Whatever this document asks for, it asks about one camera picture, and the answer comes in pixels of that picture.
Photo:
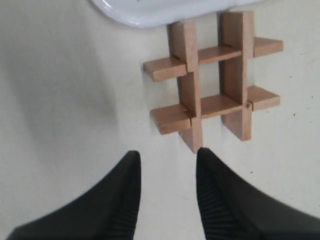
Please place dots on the notched wooden piece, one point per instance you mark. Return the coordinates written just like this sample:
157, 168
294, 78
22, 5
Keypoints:
171, 67
237, 30
177, 118
182, 39

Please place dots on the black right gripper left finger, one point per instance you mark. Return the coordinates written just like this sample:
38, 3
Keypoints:
108, 211

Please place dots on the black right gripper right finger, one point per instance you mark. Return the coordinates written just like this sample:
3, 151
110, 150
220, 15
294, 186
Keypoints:
233, 209

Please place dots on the white plastic tray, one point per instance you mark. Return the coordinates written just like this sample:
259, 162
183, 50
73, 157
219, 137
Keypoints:
154, 13

